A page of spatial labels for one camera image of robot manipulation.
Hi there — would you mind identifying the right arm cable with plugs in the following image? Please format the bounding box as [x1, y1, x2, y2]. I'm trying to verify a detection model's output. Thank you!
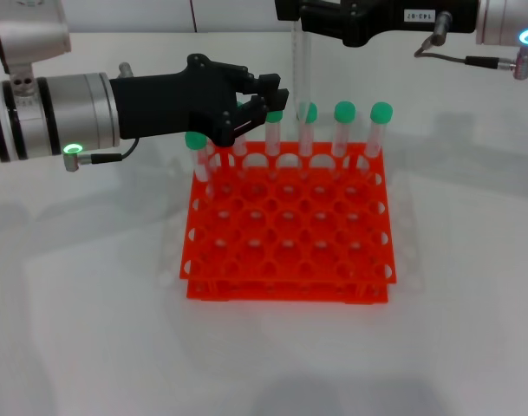
[414, 11, 528, 81]

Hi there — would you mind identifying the left arm cable with plugs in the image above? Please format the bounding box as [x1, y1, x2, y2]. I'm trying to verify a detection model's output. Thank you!
[62, 62, 139, 173]

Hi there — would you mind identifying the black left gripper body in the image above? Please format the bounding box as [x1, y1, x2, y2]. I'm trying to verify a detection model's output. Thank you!
[109, 52, 252, 146]

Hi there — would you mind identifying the arm cable with plugs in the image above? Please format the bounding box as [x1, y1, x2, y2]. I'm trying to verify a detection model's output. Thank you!
[414, 11, 528, 81]
[62, 62, 139, 173]

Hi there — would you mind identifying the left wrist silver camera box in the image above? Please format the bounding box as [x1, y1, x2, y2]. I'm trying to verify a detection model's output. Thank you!
[0, 0, 72, 75]

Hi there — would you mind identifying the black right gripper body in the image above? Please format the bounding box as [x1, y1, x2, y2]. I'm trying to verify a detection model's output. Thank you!
[339, 0, 480, 48]

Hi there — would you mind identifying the orange plastic test tube rack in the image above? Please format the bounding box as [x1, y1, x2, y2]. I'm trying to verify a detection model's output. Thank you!
[179, 139, 398, 305]

